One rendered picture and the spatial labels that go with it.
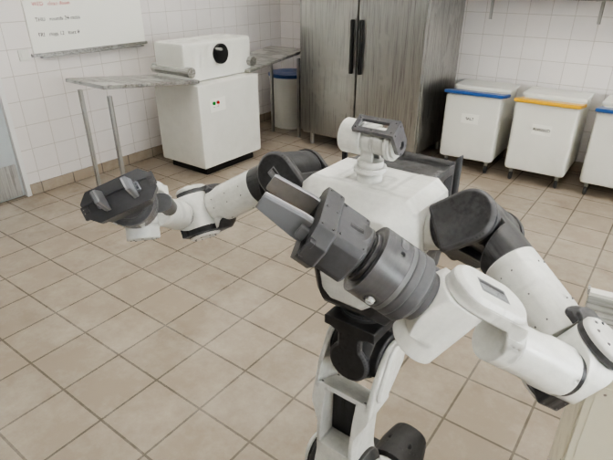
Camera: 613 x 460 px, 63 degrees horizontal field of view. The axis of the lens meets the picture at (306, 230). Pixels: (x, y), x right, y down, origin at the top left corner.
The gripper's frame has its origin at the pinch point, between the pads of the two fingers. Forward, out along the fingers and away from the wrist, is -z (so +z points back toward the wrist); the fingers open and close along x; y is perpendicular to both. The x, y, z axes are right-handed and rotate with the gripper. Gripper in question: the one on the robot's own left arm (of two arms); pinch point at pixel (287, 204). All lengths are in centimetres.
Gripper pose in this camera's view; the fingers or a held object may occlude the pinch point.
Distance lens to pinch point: 56.4
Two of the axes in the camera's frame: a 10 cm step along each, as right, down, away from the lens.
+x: 1.7, -5.0, 8.5
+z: 8.2, 5.5, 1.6
